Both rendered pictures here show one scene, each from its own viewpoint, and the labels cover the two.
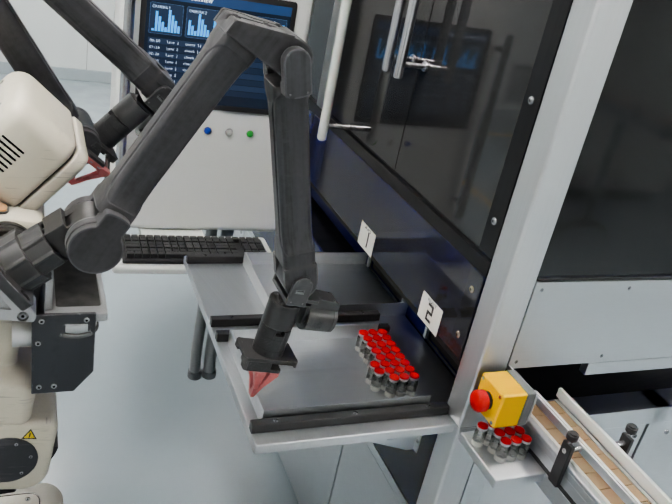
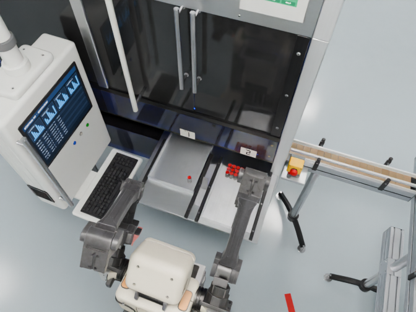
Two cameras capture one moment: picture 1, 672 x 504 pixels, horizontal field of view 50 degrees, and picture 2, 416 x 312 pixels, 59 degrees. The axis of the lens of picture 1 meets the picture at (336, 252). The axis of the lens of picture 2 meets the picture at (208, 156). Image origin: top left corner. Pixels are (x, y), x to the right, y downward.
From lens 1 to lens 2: 1.34 m
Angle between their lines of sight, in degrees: 46
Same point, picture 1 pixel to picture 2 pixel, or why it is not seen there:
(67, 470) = not seen: hidden behind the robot
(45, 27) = not seen: outside the picture
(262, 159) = (95, 126)
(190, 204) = (83, 169)
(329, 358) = (226, 189)
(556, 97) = (303, 96)
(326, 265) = (166, 147)
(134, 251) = (101, 212)
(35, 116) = (186, 268)
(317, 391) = not seen: hidden behind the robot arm
